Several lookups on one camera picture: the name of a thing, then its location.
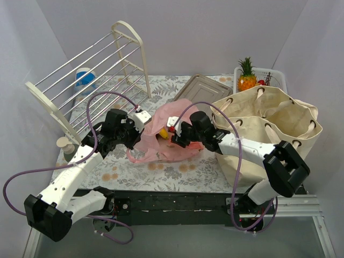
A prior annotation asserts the pink plastic grocery bag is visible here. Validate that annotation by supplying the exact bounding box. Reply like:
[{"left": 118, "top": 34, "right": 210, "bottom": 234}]
[{"left": 126, "top": 99, "right": 204, "bottom": 163}]

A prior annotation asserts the beige canvas tote bag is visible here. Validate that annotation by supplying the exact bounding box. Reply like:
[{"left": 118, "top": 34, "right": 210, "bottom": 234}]
[{"left": 209, "top": 85, "right": 324, "bottom": 188}]

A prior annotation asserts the toy pineapple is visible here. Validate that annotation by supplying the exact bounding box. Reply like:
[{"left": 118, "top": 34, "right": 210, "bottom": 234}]
[{"left": 238, "top": 56, "right": 257, "bottom": 91}]

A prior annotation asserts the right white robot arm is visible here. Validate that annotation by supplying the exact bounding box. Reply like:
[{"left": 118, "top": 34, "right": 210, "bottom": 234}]
[{"left": 167, "top": 111, "right": 310, "bottom": 214}]

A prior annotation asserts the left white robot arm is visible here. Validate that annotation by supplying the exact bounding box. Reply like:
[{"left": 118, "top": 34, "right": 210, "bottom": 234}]
[{"left": 24, "top": 109, "right": 152, "bottom": 242}]

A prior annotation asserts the toy banana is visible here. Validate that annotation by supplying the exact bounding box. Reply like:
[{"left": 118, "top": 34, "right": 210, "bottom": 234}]
[{"left": 159, "top": 128, "right": 170, "bottom": 140}]

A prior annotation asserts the floral table mat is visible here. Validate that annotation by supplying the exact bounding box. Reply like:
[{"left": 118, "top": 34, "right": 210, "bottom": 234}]
[{"left": 80, "top": 76, "right": 232, "bottom": 193}]

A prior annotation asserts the steel tray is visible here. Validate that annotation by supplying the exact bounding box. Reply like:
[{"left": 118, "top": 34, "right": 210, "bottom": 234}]
[{"left": 173, "top": 75, "right": 233, "bottom": 103}]

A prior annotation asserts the grey soap dispenser bottle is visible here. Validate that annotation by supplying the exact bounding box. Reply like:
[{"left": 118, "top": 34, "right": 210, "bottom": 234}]
[{"left": 56, "top": 137, "right": 79, "bottom": 163}]

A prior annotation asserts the cream metal shoe rack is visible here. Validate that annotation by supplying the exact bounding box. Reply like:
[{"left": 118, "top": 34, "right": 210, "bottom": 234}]
[{"left": 25, "top": 20, "right": 152, "bottom": 144}]

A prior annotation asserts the blue white container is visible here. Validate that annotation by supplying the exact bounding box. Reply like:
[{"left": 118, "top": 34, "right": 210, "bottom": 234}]
[{"left": 74, "top": 68, "right": 97, "bottom": 101}]

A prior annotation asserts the red toy fruit with stem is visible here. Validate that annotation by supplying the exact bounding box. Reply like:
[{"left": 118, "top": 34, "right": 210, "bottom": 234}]
[{"left": 256, "top": 72, "right": 272, "bottom": 86}]

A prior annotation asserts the white plastic basket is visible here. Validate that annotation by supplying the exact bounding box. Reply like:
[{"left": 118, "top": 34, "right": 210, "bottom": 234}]
[{"left": 233, "top": 67, "right": 288, "bottom": 94}]

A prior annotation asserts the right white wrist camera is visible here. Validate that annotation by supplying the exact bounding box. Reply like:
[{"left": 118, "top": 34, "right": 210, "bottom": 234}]
[{"left": 167, "top": 116, "right": 180, "bottom": 133}]

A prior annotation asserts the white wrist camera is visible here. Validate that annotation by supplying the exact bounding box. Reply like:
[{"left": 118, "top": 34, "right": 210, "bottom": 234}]
[
  {"left": 131, "top": 110, "right": 152, "bottom": 133},
  {"left": 167, "top": 116, "right": 180, "bottom": 133}
]

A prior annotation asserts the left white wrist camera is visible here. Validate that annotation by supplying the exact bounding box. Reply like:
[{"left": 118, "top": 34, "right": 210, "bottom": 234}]
[{"left": 131, "top": 110, "right": 152, "bottom": 133}]

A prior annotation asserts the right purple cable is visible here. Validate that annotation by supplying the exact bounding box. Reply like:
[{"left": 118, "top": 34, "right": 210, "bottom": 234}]
[{"left": 174, "top": 101, "right": 279, "bottom": 232}]

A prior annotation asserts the purple cable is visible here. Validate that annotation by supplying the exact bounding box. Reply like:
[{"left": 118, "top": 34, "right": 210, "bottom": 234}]
[
  {"left": 174, "top": 101, "right": 279, "bottom": 232},
  {"left": 2, "top": 91, "right": 140, "bottom": 245}
]

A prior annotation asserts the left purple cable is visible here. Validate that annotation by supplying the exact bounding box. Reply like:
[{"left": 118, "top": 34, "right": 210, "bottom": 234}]
[{"left": 2, "top": 91, "right": 140, "bottom": 245}]

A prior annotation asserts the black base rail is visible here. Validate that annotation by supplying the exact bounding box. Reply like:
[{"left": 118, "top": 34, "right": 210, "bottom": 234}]
[{"left": 72, "top": 189, "right": 277, "bottom": 226}]

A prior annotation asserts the aluminium frame rail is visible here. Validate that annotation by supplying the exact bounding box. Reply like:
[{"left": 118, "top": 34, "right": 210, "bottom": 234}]
[{"left": 276, "top": 195, "right": 323, "bottom": 217}]

